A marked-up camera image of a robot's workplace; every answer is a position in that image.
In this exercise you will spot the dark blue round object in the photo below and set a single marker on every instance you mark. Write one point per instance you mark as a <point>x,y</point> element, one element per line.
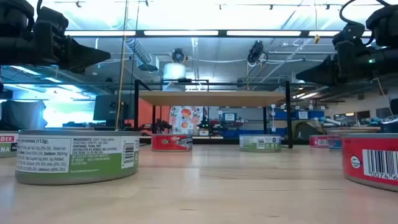
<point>391,125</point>

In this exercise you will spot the black round ceiling device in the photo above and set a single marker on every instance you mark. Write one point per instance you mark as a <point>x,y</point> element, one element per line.
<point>178,56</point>

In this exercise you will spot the silver spiral ventilation duct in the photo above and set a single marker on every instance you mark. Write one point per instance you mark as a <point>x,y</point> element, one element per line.
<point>138,51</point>

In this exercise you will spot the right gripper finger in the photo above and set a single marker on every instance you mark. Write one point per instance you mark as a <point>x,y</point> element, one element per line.
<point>323,71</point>

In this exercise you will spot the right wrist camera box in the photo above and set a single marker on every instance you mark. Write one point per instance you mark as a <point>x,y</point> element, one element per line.
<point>348,31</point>

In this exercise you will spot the orange panel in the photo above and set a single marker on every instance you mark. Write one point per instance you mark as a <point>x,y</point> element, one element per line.
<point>146,115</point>

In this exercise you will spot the red-label seafood can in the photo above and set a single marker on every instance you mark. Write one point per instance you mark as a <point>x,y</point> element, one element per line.
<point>351,152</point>
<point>317,142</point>
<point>171,143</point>

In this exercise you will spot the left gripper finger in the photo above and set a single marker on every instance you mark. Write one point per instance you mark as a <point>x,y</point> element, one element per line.
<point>87,57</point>

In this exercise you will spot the black monitor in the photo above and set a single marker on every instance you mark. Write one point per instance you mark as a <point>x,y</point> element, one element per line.
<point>107,107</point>

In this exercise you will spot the green-label tuna can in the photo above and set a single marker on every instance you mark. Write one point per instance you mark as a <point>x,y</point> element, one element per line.
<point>259,143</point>
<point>7,146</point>
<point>77,161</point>

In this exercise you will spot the black aluminium table frame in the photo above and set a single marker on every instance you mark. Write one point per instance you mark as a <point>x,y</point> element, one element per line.
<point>217,141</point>

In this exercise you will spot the dark draped cloth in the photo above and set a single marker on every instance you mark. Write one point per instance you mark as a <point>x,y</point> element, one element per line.
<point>21,115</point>

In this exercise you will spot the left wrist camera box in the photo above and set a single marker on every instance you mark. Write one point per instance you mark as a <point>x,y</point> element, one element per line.
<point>51,20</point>

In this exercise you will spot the white framed sign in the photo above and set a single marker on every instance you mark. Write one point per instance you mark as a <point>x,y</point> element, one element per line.
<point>229,117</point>

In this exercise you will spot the black hanging camera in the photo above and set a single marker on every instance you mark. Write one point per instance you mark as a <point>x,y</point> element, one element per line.
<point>255,51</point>

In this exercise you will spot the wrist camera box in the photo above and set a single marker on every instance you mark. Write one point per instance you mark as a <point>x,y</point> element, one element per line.
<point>348,31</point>
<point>51,20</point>

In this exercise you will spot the blue storage bin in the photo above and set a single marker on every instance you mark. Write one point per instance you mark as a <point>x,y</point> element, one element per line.
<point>317,114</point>
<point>281,115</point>
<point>236,133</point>

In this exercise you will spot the small yellow tag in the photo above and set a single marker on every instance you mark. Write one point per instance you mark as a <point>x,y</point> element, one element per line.
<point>316,39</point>

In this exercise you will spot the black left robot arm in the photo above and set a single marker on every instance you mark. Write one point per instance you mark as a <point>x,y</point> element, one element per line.
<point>12,46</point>

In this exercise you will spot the white cylinder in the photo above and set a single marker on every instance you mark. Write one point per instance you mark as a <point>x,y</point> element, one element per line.
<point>174,71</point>

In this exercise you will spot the floral patterned cloth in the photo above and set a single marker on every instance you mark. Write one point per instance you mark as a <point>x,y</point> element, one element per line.
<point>186,119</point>

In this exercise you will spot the wooden shelf black metal legs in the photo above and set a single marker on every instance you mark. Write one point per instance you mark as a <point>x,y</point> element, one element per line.
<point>211,99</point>

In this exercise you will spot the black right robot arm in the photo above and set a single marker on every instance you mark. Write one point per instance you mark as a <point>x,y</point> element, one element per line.
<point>385,28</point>

